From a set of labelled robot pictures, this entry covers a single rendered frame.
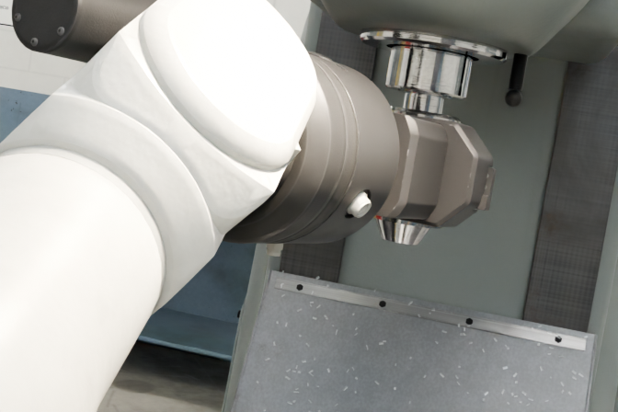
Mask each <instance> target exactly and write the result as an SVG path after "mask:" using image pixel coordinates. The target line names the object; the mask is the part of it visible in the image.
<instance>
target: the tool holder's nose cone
mask: <svg viewBox="0 0 618 412"><path fill-rule="evenodd" d="M375 220H376V222H377V225H378V228H379V232H380V235H381V238H382V239H384V240H387V241H391V242H396V243H400V244H407V245H418V244H419V243H420V242H421V240H422V239H423V238H424V236H425V235H426V234H427V232H428V231H429V229H430V228H426V227H418V226H412V225H406V224H401V223H392V222H387V221H383V220H379V219H375Z"/></svg>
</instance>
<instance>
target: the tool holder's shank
mask: <svg viewBox="0 0 618 412"><path fill-rule="evenodd" d="M398 91H399V92H403V93H406V94H405V100H404V105H403V108H404V109H415V110H422V111H427V112H432V113H438V114H442V110H443V104H444V99H449V100H452V97H447V96H443V95H438V94H433V93H428V92H422V91H416V90H408V89H398Z"/></svg>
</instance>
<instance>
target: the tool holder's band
mask: <svg viewBox="0 0 618 412"><path fill-rule="evenodd" d="M391 110H392V112H394V113H401V114H406V115H413V116H419V117H425V118H432V119H438V120H449V121H455V122H458V123H462V122H461V121H460V119H459V118H456V117H453V116H448V115H443V114H438V113H432V112H427V111H422V110H415V109H404V108H398V107H391Z"/></svg>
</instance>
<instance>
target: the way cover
mask: <svg viewBox="0 0 618 412"><path fill-rule="evenodd" d="M282 283H283V284H282ZM281 284H282V287H280V285H281ZM327 285H328V286H329V287H327ZM312 292H313V294H311V293H312ZM283 294H285V295H284V296H282V295H283ZM281 296H282V297H281ZM411 301H412V302H413V303H412V304H409V303H410V302H411ZM310 302H314V303H310ZM310 304H311V305H312V307H311V305H310ZM319 305H320V306H319ZM317 306H319V307H318V308H316V307H317ZM301 308H302V311H299V312H297V310H299V309H301ZM432 309H435V311H432ZM429 312H431V314H430V313H429ZM353 313H354V315H352V314H353ZM324 315H326V317H327V318H328V319H326V318H325V317H324ZM418 315H420V317H418ZM313 317H315V318H316V320H314V319H313ZM277 321H279V323H278V324H277ZM286 323H288V325H287V326H286ZM458 324H460V327H458ZM332 325H333V326H332ZM467 325H470V326H467ZM538 326H540V327H538ZM356 327H357V330H355V329H356ZM532 327H533V329H532ZM464 328H465V331H464ZM337 330H338V332H337V334H336V331H337ZM442 330H443V331H446V332H447V333H444V332H442ZM548 331H550V332H552V334H548V333H547V332H548ZM356 333H358V334H357V335H356V336H354V335H355V334H356ZM460 333H465V336H464V335H462V336H461V335H460ZM558 334H561V335H558ZM299 335H301V337H299ZM556 336H558V337H560V338H557V337H556ZM585 336H588V337H587V338H584V337H585ZM494 338H495V339H496V340H497V342H496V341H495V339H494ZM597 339H598V335H594V334H590V333H585V332H580V331H576V330H571V329H566V328H562V327H557V326H549V325H544V324H539V323H534V322H530V321H524V320H520V319H515V318H510V317H506V316H501V315H492V314H488V313H483V312H478V311H474V310H469V309H464V308H460V307H455V306H450V305H446V304H441V303H433V302H428V301H423V300H419V299H414V298H409V297H405V296H400V295H395V294H391V293H386V292H378V291H375V292H374V291H373V290H368V289H363V288H359V287H354V286H349V285H345V284H340V283H335V282H331V281H326V280H317V279H313V278H308V277H304V276H299V275H294V274H290V273H284V272H283V273H282V272H279V271H275V270H271V269H270V270H269V275H268V278H267V281H266V285H265V288H264V292H263V295H262V298H261V302H260V305H259V308H258V311H257V318H256V321H255V324H254V327H253V331H252V335H251V338H250V341H249V344H248V348H247V352H246V357H245V360H244V364H243V368H242V371H241V374H240V377H239V381H238V385H237V387H236V391H235V397H234V400H233V403H232V406H231V410H230V412H264V411H263V410H264V409H266V411H265V412H309V410H310V411H311V412H318V410H320V412H588V411H589V397H590V389H591V382H592V375H593V368H594V361H595V353H596V346H597ZM383 340H386V342H384V343H383V345H379V342H383ZM274 341H275V344H276V346H274V345H273V342H274ZM435 341H437V342H438V344H437V343H436V342H435ZM469 342H473V343H471V344H469ZM306 343H307V344H308V345H309V347H308V346H307V345H306ZM538 343H540V345H539V346H537V344H538ZM366 345H367V346H368V349H367V347H366ZM505 345H506V346H507V347H506V346H505ZM549 347H551V348H553V349H550V348H549ZM507 348H509V349H507ZM483 349H484V352H483ZM548 353H551V355H548ZM562 355H563V356H564V357H561V358H558V356H562ZM410 357H412V359H409V358H410ZM267 358H269V360H265V359H267ZM314 358H315V360H314ZM302 361H306V362H302ZM395 364H396V366H395ZM296 365H298V367H297V369H296ZM459 366H461V368H458V367H459ZM506 366H508V368H507V369H504V370H503V367H506ZM540 366H542V368H543V370H542V371H541V368H540ZM352 367H353V368H354V371H353V369H352ZM328 368H329V370H330V372H328V370H327V369H328ZM407 368H409V370H408V369H407ZM289 369H291V370H290V371H288V370H289ZM311 370H313V372H311V374H312V375H313V376H312V375H311V374H310V373H309V371H311ZM347 370H349V371H348V372H347ZM286 371H288V372H286ZM293 371H296V372H293ZM298 371H300V372H301V373H298ZM572 371H574V372H576V373H577V374H574V373H573V372H572ZM440 373H442V374H443V375H444V377H442V376H441V375H440ZM515 373H517V375H516V376H515V377H513V375H514V374H515ZM579 373H580V374H582V375H583V376H584V377H583V378H582V377H581V376H579V375H578V374H579ZM425 375H426V377H425V378H424V376H425ZM455 375H457V377H458V379H457V378H456V376H455ZM285 376H287V377H289V378H291V379H290V380H288V379H287V378H285ZM550 376H551V377H552V378H550ZM355 377H357V378H358V380H356V379H355ZM572 377H575V378H577V380H575V379H573V378H572ZM256 381H259V383H256ZM375 381H377V382H378V383H379V384H377V383H376V382H375ZM516 381H518V383H515V382H516ZM457 382H458V383H459V384H460V385H459V384H458V383H457ZM561 382H563V384H564V386H563V385H562V384H561ZM307 383H309V386H307ZM317 385H319V387H317ZM346 386H347V387H348V388H347V389H346V390H345V391H344V390H343V389H344V388H345V387H346ZM395 387H396V390H394V389H395ZM297 388H298V389H297ZM295 389H297V390H295ZM503 389H504V390H505V391H504V393H503V394H502V391H503ZM562 390H564V392H563V393H561V392H562ZM293 391H294V392H299V393H294V392H293ZM355 391H356V394H355ZM522 391H523V392H524V393H526V394H527V395H525V394H523V393H522ZM467 392H468V393H469V394H468V393H467ZM486 392H488V393H487V394H486V395H484V393H486ZM568 392H570V393H571V394H572V395H570V394H569V393H568ZM511 393H513V394H514V395H511ZM515 395H517V397H514V396H515ZM483 398H485V402H484V401H483ZM528 398H531V399H533V401H532V400H530V399H528ZM308 399H310V400H311V401H312V403H310V402H309V400H308ZM294 400H295V403H293V401H294ZM545 400H548V401H547V402H545ZM288 401H289V402H291V403H292V405H291V404H289V403H287V402H288ZM409 401H410V404H409ZM520 401H522V402H521V403H520ZM507 402H509V404H508V403H507ZM529 403H530V404H529ZM527 404H529V405H528V406H526V405H527Z"/></svg>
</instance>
